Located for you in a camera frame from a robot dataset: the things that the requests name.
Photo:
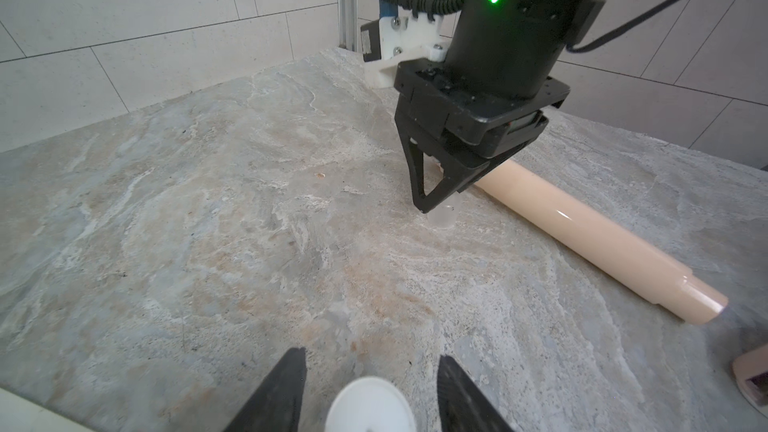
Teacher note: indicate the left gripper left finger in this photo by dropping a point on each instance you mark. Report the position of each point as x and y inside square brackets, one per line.
[276, 403]

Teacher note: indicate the white glue stick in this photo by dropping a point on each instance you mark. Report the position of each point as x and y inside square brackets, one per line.
[443, 216]

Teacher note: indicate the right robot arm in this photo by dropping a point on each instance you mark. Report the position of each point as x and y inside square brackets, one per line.
[474, 78]

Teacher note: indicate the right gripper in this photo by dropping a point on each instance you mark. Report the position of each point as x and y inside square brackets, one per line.
[449, 133]

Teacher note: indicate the cream white envelope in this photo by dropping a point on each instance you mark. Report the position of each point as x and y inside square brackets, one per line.
[20, 415]

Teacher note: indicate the pink white tape dispenser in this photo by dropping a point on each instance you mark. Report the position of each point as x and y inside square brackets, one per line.
[750, 372]

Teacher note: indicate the beige toy microphone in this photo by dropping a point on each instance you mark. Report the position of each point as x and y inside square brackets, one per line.
[657, 277]

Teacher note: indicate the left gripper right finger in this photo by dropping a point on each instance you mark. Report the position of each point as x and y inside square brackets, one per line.
[461, 404]

